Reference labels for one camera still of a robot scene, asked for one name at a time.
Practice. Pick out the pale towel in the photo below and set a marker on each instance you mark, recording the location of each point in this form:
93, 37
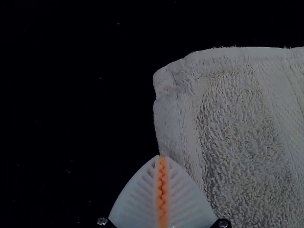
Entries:
237, 118

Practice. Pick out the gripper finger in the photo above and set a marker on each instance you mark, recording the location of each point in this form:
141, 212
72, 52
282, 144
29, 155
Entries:
187, 204
137, 202

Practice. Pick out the black mat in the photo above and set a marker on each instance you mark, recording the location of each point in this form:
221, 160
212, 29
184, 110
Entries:
71, 95

